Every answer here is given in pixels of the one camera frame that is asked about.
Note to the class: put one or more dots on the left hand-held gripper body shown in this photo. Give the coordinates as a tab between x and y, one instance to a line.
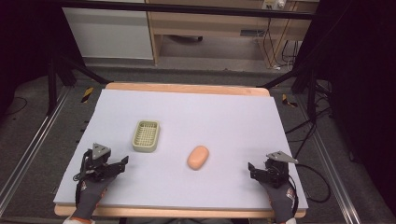
97	169

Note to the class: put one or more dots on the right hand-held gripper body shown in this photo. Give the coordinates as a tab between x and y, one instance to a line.
277	172

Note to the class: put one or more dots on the pale green soap dish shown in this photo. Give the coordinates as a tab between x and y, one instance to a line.
146	136

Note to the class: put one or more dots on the orange soap bar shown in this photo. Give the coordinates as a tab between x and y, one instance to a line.
198	157

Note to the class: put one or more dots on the yellow black floor marker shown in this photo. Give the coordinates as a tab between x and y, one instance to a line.
87	94
289	101

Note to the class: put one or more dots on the pale lavender table mat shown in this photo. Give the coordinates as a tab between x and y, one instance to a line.
199	118

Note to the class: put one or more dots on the black metal stand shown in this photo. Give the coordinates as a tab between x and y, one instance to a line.
53	84
311	90

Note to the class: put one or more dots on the wooden table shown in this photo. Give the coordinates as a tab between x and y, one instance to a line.
186	89

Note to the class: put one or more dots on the white cabinet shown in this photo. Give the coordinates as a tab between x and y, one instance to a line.
109	34

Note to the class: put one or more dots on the light wooden desk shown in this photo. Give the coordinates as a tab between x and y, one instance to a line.
211	26

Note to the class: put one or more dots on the white power strip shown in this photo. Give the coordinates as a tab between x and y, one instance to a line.
274	3

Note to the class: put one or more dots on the metal floor rail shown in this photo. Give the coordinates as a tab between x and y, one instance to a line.
31	146
330	168

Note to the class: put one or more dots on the black horizontal frame bar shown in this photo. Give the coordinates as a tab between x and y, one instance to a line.
186	8

